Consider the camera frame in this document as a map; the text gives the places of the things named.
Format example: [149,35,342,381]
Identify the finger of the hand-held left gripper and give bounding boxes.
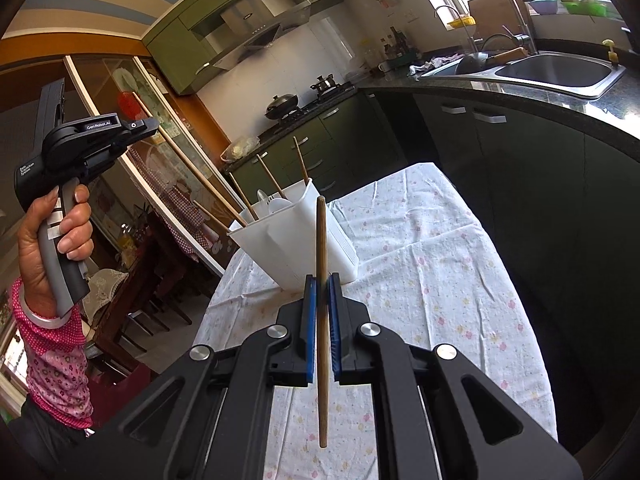
[117,116,162,148]

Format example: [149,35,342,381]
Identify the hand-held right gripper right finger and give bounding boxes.
[327,271,584,480]

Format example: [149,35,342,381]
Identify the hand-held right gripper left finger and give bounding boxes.
[102,275,318,480]

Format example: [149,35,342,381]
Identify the white plastic utensil holder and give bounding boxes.
[227,177,361,292]

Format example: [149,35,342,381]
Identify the white plastic spoon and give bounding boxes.
[256,189,293,213]

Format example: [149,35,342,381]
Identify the person's left forearm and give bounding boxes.
[10,277,96,431]

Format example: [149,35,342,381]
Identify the person's left hand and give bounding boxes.
[17,185,95,318]

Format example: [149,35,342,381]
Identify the printed glass sliding door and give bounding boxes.
[62,55,238,276]

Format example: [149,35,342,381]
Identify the red checked apron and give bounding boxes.
[127,152,226,261]

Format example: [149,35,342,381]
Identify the plastic bag with food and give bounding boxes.
[222,136,261,163]

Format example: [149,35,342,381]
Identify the floral white tablecloth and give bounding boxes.
[192,162,558,480]

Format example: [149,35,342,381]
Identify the black lidded wok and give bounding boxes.
[264,92,303,121]

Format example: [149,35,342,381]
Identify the white lace cover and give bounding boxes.
[80,267,132,318]

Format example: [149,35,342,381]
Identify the steel range hood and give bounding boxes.
[210,0,313,71]

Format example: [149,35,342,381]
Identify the green upper cabinets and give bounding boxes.
[142,0,351,96]

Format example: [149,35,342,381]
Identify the dark wooden dining table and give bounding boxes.
[92,210,201,361]

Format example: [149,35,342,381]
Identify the black gas stove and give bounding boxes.
[270,85,358,128]

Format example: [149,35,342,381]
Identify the small steel pot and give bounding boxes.
[310,74,341,97]

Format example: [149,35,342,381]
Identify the dark red chair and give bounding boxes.
[85,360,156,426]

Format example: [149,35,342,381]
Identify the clear plastic containers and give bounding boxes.
[350,45,381,81]

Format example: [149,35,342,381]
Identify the green bottle tray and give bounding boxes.
[387,47,422,69]

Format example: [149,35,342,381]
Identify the crumpled dish cloth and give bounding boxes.
[409,52,463,76]

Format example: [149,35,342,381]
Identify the small curved faucet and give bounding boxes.
[434,5,476,56]

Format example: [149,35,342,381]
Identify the dark granite countertop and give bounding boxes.
[222,45,640,171]

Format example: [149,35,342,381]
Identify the steel double sink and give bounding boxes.
[420,50,628,101]

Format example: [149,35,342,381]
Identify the wooden cutting board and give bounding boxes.
[467,0,528,46]

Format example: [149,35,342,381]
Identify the tall steel faucet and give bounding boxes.
[487,0,541,56]

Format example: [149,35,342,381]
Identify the green plastic basket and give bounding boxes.
[560,0,611,17]

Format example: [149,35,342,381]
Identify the silver bracelet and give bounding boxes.
[20,300,83,331]

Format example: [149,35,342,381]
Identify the black pan with wooden handle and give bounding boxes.
[455,34,530,77]

